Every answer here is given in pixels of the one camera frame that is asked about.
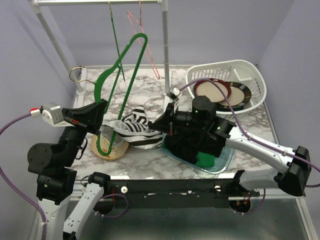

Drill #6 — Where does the beige bird painted plate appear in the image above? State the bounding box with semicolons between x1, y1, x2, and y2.
90;133;130;160

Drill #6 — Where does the blue transparent container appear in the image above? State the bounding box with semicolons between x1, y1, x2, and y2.
160;143;235;175

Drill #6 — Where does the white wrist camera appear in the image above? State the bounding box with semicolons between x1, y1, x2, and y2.
29;102;72;127
165;87;182;111

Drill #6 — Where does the green velvet hanger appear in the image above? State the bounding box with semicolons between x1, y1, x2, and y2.
108;0;126;81

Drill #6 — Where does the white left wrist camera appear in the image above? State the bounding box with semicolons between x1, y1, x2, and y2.
29;102;72;127

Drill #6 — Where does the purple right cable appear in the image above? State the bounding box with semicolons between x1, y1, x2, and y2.
178;79;320;216

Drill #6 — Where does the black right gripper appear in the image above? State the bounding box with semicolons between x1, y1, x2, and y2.
149;101;207;135

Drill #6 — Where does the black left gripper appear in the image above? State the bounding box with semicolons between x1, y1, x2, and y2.
59;97;108;166

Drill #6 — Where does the red rimmed plate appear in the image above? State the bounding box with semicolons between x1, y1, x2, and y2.
193;78;232;103

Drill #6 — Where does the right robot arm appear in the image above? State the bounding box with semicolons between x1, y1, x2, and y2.
148;96;311;197

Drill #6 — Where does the striped black white tank top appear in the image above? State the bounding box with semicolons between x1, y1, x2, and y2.
100;105;163;150

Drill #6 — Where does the green tank top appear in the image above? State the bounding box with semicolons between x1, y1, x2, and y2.
195;151;216;168

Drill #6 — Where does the purple cable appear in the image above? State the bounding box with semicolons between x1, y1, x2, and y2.
178;79;320;216
0;112;130;240

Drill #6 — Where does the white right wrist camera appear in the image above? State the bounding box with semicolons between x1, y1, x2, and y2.
165;87;182;111

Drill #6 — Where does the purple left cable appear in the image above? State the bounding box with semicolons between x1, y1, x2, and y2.
0;112;130;240

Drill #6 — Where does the black base bar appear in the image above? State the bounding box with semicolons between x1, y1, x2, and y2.
82;177;253;211

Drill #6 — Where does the dark rimmed plate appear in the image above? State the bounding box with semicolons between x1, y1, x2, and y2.
220;81;252;111

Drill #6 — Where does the pink wire hanger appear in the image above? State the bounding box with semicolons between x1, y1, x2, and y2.
126;0;161;79

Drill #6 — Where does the silver clothes rack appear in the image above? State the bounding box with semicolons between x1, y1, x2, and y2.
28;0;171;90

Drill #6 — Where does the white plastic basket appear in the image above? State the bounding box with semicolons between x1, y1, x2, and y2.
185;59;267;119

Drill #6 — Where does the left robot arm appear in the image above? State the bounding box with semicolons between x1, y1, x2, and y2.
27;99;111;240

